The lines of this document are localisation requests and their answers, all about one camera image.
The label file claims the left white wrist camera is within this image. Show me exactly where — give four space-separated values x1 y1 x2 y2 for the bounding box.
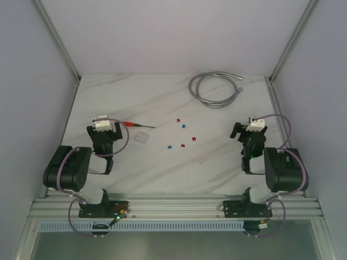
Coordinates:
92 115 112 132

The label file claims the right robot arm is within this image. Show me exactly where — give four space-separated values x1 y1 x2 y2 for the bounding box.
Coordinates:
226 120 309 216

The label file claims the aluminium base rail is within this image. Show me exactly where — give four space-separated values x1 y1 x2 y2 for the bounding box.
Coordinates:
28 191 323 220

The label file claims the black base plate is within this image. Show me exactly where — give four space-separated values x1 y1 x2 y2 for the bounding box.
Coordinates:
79 200 128 218
222 200 273 218

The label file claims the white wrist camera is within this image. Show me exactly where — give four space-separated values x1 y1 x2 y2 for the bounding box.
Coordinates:
92 115 112 132
246 117 266 132

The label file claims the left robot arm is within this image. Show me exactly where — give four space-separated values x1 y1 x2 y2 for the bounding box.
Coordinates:
43 120 123 218

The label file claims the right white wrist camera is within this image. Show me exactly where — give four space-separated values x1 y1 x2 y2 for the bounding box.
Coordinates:
246 117 266 132

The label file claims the slotted grey cable duct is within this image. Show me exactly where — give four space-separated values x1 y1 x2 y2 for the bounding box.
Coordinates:
37 219 246 233

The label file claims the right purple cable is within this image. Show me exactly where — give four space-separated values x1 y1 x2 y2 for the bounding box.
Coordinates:
243 113 310 239

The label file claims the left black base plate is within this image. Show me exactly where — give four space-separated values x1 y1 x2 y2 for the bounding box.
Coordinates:
79 200 128 218

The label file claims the coiled grey metal hose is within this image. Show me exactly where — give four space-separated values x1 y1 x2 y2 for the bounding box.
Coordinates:
188 71 244 109

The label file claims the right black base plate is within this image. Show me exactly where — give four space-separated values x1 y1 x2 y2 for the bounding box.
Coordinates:
222 200 273 218

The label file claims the red handled screwdriver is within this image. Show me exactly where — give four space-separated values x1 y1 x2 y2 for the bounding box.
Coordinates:
123 121 155 128

